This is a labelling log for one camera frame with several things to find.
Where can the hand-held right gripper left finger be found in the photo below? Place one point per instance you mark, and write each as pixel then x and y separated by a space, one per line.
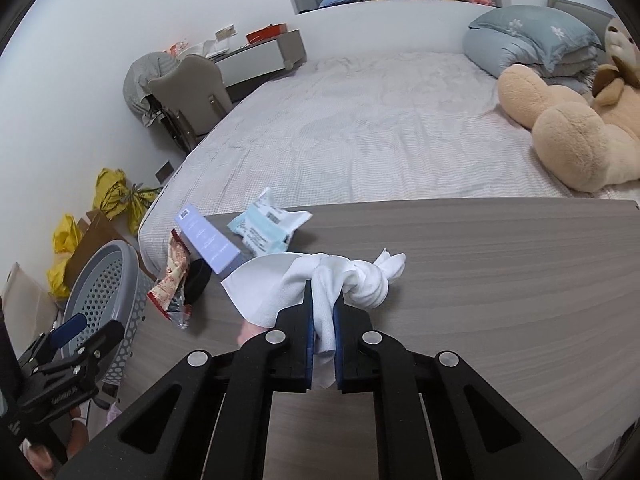
pixel 310 330

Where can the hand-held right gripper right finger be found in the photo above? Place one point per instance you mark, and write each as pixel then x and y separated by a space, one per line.
pixel 338 340

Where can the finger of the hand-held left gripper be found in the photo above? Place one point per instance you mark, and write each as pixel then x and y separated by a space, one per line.
pixel 102 340
pixel 70 329

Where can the gray perforated plastic basket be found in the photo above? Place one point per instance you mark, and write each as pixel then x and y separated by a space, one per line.
pixel 110 280

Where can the small pink item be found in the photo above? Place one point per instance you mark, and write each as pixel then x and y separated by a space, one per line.
pixel 248 333

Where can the knotted white cloth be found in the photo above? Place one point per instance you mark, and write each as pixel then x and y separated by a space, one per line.
pixel 360 280

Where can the red printed snack wrapper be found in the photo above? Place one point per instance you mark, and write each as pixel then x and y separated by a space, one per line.
pixel 172 280

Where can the blue white wipes packet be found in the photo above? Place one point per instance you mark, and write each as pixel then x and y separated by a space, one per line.
pixel 265 230

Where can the black elastic band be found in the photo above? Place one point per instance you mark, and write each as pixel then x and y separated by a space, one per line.
pixel 197 282

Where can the long purple carton box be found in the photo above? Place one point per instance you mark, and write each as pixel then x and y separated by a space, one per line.
pixel 205 237

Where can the person's left hand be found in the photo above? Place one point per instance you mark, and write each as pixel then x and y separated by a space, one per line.
pixel 39 457

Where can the beige plastic storage bin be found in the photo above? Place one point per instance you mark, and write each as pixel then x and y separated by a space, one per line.
pixel 25 300

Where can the purple fluffy rug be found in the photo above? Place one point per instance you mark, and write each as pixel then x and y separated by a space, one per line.
pixel 113 413

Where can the large yellow plastic bag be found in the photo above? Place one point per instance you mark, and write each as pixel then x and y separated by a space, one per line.
pixel 65 250

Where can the brown cardboard box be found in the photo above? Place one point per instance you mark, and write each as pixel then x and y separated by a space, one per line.
pixel 95 245

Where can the yellow sack with gray tie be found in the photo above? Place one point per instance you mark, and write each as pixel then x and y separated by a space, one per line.
pixel 142 205

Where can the crumpled yellow bag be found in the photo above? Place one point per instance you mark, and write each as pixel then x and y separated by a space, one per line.
pixel 110 192

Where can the bed with gray checked sheet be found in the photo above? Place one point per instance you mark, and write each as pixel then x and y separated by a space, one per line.
pixel 375 125

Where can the beige upholstered chair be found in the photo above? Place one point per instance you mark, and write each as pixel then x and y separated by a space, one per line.
pixel 190 85

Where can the white and gray desk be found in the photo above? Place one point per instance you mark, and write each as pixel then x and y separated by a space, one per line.
pixel 255 55

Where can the red box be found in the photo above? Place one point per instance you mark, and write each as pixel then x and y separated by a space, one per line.
pixel 265 33

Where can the pink patterned packet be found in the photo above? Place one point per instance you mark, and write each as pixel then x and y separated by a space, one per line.
pixel 178 48

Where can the large beige teddy bear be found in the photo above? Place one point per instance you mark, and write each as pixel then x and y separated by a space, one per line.
pixel 570 135

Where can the white card box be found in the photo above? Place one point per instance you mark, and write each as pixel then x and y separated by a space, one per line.
pixel 225 32

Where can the grey pillows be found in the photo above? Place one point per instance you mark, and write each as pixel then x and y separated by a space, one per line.
pixel 495 55

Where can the blue-gray floral pillow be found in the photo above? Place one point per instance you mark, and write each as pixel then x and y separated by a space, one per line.
pixel 540 30

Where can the gray bed headboard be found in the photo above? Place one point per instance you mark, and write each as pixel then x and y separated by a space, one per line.
pixel 575 10

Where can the dark wall socket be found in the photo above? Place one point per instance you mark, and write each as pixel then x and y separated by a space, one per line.
pixel 164 171

